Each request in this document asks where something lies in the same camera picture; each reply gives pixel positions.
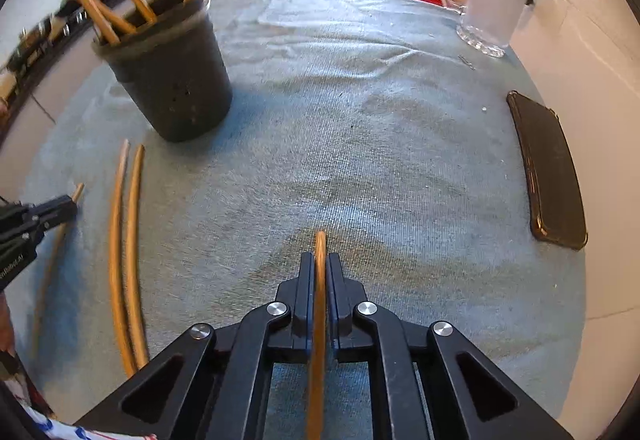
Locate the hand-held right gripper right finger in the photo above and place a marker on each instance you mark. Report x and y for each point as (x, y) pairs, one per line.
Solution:
(340, 290)

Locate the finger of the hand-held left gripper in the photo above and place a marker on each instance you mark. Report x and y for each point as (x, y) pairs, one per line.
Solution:
(52, 224)
(55, 206)

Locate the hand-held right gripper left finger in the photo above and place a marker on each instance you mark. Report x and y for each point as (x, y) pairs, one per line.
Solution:
(302, 290)

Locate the grey perforated utensil holder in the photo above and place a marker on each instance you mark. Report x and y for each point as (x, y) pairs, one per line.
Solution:
(170, 70)

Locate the printed white blue cloth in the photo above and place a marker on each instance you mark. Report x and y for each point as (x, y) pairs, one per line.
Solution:
(75, 430)

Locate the smartphone in clear case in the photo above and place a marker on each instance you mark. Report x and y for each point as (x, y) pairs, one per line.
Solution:
(550, 170)

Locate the metal paper clip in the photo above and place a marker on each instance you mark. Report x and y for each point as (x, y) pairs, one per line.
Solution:
(467, 62)

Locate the clear glass mug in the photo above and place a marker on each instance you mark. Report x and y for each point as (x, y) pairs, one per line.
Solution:
(492, 0)

